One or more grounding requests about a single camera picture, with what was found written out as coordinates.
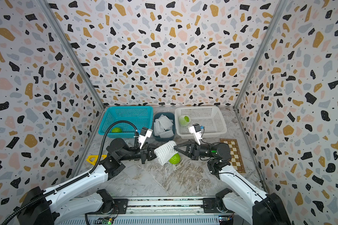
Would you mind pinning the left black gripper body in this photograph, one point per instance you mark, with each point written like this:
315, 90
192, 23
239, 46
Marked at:
134, 151

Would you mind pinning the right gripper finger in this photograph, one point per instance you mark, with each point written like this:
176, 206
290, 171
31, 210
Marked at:
185, 144
186, 153

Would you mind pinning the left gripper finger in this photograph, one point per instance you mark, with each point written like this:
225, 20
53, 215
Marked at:
146, 158
151, 147

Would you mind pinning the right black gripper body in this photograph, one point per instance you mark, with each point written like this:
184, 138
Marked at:
207, 153

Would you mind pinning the white foam net sleeve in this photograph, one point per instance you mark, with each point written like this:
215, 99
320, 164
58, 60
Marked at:
182, 121
165, 152

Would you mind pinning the green custard apple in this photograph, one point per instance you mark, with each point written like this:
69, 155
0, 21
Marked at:
187, 119
175, 159
116, 130

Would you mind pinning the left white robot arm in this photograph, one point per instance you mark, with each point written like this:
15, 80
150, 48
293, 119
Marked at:
59, 203

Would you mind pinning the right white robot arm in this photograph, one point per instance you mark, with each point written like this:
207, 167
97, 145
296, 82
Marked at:
242, 197

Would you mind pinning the pile of white foam nets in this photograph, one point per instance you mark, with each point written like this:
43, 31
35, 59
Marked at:
163, 127

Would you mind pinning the dark teal small bin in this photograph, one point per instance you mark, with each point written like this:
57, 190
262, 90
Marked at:
171, 117

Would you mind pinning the white plastic basket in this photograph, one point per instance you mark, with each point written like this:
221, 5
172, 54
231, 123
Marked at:
210, 118

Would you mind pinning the teal plastic basket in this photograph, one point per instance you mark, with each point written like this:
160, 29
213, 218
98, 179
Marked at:
141, 116

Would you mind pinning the wooden chessboard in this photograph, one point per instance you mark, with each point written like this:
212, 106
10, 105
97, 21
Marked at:
236, 160

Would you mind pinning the yellow triangular plastic piece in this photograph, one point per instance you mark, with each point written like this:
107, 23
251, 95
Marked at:
93, 159

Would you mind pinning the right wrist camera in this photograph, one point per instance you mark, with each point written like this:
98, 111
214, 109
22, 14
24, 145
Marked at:
197, 131

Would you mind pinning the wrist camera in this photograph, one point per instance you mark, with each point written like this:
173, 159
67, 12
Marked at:
144, 134
197, 131

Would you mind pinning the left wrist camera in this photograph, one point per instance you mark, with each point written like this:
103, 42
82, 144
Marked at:
144, 134

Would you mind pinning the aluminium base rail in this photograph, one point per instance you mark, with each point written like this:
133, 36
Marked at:
162, 211

